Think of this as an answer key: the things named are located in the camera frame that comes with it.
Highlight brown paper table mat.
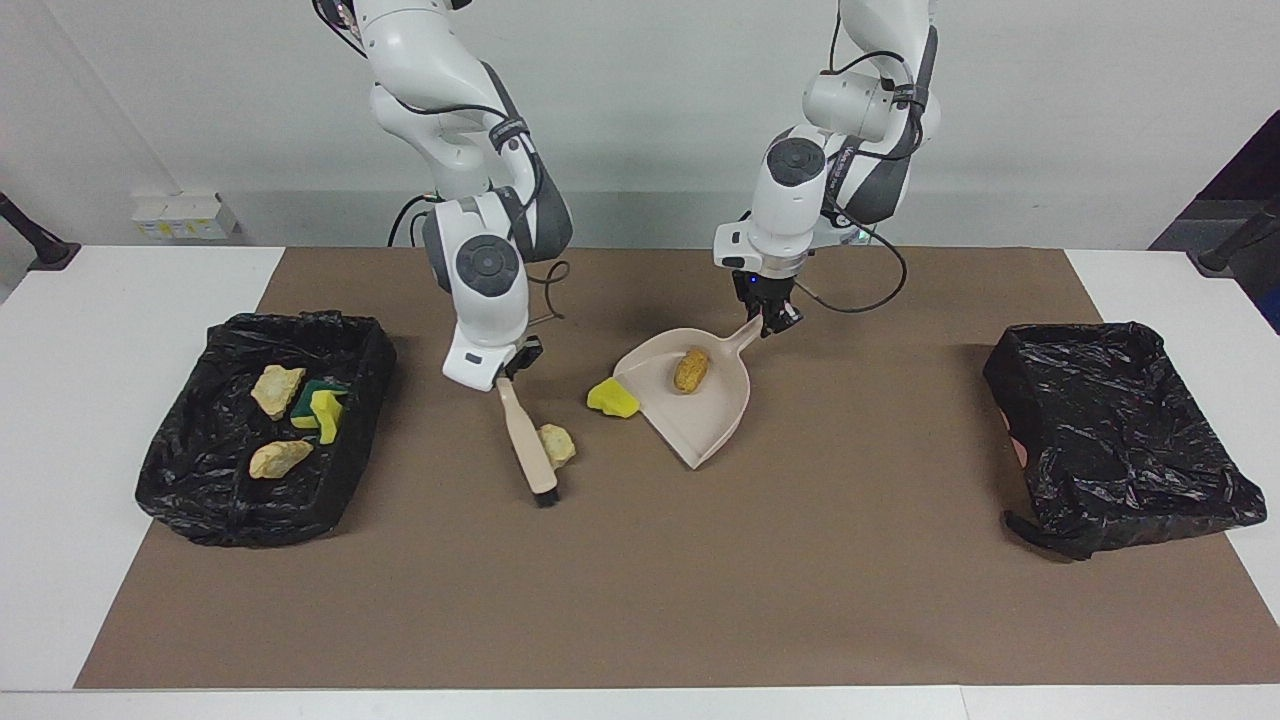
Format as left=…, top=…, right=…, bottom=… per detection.
left=74, top=246, right=1280, bottom=691

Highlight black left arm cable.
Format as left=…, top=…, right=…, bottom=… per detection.
left=798, top=0, right=911, bottom=317

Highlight black base power cable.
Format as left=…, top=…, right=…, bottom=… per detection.
left=387, top=192, right=433, bottom=249

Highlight black stand leg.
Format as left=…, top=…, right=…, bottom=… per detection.
left=1188, top=193, right=1280, bottom=279
left=0, top=190, right=82, bottom=273

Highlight pale yellow paper ball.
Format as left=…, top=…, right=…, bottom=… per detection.
left=250, top=365, right=309, bottom=421
left=538, top=423, right=578, bottom=471

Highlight green and yellow sponge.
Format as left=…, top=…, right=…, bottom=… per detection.
left=290, top=377, right=351, bottom=431

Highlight yellow sponge with green edge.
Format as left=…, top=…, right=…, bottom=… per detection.
left=309, top=389, right=346, bottom=446

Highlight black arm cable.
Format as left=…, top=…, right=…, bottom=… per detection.
left=798, top=0, right=911, bottom=317
left=315, top=0, right=573, bottom=326

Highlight bin lined with black bag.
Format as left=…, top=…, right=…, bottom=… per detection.
left=135, top=310, right=398, bottom=549
left=982, top=320, right=1268, bottom=562

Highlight beige hand brush black bristles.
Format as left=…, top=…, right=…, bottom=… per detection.
left=495, top=375, right=561, bottom=509

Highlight white cardboard box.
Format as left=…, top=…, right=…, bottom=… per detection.
left=131, top=192, right=241, bottom=242

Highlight plain yellow sponge piece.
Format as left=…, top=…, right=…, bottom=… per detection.
left=586, top=376, right=642, bottom=420

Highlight brown ridged foam roll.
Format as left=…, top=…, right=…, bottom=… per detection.
left=673, top=346, right=711, bottom=395

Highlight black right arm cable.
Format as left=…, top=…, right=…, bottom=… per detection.
left=315, top=0, right=573, bottom=326

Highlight beige plastic dustpan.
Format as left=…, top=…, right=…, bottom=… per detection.
left=611, top=317, right=764, bottom=471

